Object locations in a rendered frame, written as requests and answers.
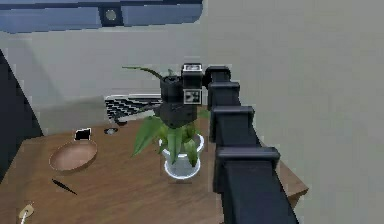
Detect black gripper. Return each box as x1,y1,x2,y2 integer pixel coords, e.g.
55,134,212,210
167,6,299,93
114,75,198,130

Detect black laptop keyboard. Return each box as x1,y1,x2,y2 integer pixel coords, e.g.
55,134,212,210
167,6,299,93
104,94,164,124

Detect green plant in glass pot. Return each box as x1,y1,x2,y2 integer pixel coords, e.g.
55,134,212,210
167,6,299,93
121,65,212,181

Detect small black box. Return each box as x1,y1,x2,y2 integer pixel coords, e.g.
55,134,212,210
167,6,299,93
74,127,92,142

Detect brown wooden bowl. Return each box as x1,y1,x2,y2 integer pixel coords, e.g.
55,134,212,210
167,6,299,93
48,139,99,173

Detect brown wooden table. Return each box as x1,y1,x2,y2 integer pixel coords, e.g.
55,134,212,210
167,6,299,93
0,105,310,224

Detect thin black pen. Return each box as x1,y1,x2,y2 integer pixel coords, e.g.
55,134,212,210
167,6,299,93
51,178,78,197

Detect dark navy round chair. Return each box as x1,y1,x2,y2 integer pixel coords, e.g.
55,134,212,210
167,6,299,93
0,49,45,184

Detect blue cabinet with round knob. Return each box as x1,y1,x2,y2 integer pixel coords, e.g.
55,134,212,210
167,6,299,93
0,0,204,35

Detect small beige spoon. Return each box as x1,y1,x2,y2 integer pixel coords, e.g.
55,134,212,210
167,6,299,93
17,203,35,224

